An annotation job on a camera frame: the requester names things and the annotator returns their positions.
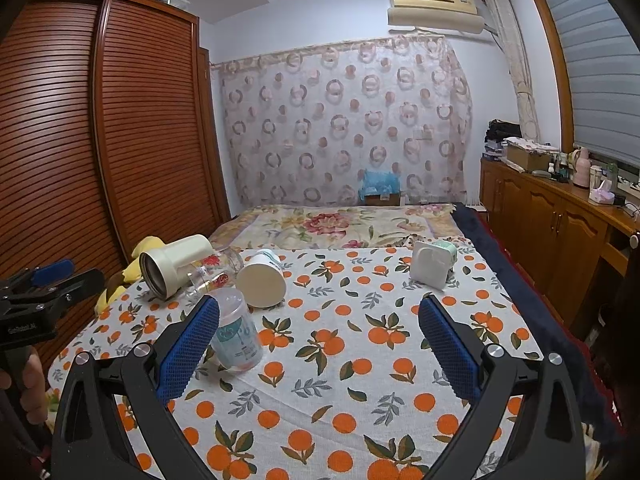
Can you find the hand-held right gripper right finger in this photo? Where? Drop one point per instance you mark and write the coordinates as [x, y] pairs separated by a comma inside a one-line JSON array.
[[450, 355]]

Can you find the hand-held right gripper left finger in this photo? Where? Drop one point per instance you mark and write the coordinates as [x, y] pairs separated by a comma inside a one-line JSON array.
[[187, 355]]

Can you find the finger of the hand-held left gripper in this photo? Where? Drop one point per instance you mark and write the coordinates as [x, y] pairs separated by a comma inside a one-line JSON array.
[[52, 270], [75, 284]]

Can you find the white square cup green band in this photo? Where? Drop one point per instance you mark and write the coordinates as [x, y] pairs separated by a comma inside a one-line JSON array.
[[429, 264]]

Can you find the cream thermos cup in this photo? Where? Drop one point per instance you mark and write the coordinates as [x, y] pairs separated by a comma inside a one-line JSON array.
[[177, 260]]

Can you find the clear glass cup red print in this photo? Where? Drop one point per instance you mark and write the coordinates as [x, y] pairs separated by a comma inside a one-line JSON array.
[[222, 266]]

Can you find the white cup with teal band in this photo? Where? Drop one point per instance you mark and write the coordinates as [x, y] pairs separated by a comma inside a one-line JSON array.
[[260, 285]]

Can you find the person's left hand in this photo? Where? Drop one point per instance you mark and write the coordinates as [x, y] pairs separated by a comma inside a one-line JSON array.
[[32, 382]]

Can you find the clear plastic bottle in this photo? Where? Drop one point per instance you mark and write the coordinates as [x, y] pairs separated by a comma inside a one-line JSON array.
[[239, 335]]

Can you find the yellow plush toy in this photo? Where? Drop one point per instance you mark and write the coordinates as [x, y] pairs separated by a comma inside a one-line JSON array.
[[146, 246]]

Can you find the orange fruit print tablecloth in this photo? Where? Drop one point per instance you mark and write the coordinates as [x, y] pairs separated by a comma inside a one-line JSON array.
[[350, 340]]

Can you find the dark blue blanket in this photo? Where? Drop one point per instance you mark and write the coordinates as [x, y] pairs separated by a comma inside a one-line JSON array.
[[505, 270]]

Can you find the brown slatted wooden wardrobe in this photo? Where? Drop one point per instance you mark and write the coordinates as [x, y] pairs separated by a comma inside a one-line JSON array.
[[140, 135]]

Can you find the small cardboard box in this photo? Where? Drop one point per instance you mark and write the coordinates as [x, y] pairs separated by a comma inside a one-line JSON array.
[[382, 199]]

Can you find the wooden side cabinet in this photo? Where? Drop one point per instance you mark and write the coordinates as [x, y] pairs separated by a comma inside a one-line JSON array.
[[550, 215]]

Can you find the floral blanket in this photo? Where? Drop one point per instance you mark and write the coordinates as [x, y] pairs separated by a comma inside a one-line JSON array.
[[325, 225]]

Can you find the blue plastic bag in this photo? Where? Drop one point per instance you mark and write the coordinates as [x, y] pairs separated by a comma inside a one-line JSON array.
[[377, 182]]

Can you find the open cardboard box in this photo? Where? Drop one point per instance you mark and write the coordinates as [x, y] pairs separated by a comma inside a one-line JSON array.
[[527, 157]]

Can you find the pink tissue pack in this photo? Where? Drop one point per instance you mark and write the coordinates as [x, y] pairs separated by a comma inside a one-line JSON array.
[[601, 194]]

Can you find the pile of dark clothes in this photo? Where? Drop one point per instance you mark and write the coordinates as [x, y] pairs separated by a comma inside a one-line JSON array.
[[500, 135]]

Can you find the white slim bottle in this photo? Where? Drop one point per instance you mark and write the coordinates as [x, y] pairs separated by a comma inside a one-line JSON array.
[[596, 177]]

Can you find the pink thermos jug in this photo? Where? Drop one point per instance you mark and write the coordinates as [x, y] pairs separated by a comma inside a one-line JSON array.
[[580, 165]]

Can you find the sheer circle pattern curtain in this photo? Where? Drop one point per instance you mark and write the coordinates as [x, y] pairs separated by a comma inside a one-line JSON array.
[[325, 125]]

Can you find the tied beige window curtain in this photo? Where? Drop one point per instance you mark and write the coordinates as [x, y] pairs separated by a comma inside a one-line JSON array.
[[515, 60]]

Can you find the grey window blind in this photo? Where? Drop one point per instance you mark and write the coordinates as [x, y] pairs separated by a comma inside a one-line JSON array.
[[600, 75]]

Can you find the beige air conditioner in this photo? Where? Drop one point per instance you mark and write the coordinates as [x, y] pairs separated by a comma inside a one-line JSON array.
[[430, 7]]

